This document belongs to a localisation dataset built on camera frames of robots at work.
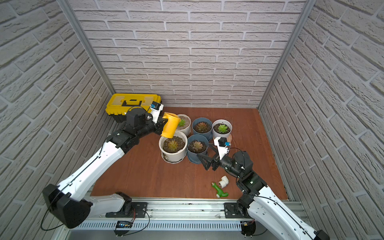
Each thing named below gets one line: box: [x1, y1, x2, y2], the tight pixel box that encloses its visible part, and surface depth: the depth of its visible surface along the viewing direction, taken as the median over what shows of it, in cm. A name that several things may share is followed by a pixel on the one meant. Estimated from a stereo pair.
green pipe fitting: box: [211, 182, 229, 198], surface depth 80 cm
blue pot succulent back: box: [192, 117, 213, 141], surface depth 99 cm
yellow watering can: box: [160, 112, 181, 139], surface depth 77 cm
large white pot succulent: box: [159, 130, 188, 164], surface depth 89 cm
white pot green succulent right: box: [212, 119, 233, 138], surface depth 97 cm
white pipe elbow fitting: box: [218, 175, 229, 189], surface depth 83 cm
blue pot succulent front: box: [186, 134, 209, 165], surface depth 90 cm
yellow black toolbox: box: [105, 93, 162, 123], surface depth 102 cm
